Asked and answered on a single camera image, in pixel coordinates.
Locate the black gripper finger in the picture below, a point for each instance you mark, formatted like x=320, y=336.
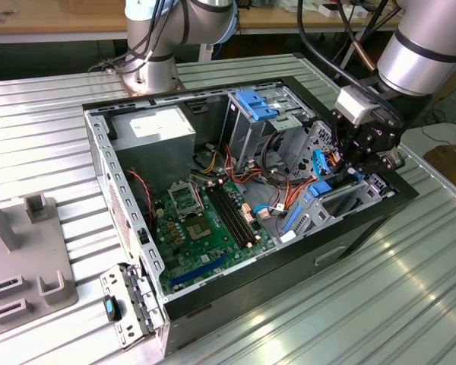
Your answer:
x=344, y=133
x=376, y=163

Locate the hard disk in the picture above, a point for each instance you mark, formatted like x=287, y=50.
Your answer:
x=321, y=189

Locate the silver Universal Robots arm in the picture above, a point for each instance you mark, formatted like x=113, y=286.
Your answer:
x=422, y=49

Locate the grey metal disk bay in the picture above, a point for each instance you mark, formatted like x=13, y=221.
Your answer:
x=315, y=214

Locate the brown cardboard box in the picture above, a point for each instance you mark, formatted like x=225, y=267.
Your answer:
x=452, y=163

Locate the blue plastic drive latch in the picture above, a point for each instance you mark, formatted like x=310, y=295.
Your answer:
x=256, y=106

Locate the grey metal drive cage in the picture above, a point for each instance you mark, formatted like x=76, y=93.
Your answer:
x=247, y=137

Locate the white label tag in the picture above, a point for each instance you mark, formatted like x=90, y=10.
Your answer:
x=287, y=237

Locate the small white box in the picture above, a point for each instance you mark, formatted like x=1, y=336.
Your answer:
x=354, y=14

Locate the white box black lid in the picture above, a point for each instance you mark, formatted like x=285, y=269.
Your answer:
x=327, y=10

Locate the black RAM slot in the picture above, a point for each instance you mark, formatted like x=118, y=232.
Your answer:
x=230, y=216
x=225, y=217
x=240, y=214
x=235, y=215

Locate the wooden desk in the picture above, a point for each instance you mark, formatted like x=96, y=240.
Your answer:
x=273, y=21
x=42, y=21

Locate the green motherboard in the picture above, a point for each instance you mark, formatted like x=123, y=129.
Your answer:
x=216, y=247

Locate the CPU socket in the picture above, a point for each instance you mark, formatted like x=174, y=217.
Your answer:
x=199, y=230

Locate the black open PC case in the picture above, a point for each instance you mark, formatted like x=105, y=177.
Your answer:
x=251, y=289

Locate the grey power supply unit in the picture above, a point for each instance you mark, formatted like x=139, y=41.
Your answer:
x=156, y=159

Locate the blue expansion slot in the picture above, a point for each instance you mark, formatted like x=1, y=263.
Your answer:
x=199, y=270

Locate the blue black latch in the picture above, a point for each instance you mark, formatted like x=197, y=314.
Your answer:
x=110, y=308

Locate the grey expansion card retainer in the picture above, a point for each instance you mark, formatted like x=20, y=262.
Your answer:
x=127, y=331

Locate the grey part rack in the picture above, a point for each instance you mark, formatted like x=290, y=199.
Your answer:
x=30, y=243

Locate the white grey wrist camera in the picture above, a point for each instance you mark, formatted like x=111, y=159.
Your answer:
x=355, y=104

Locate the brown arm base plate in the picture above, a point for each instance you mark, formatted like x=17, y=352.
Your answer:
x=126, y=91

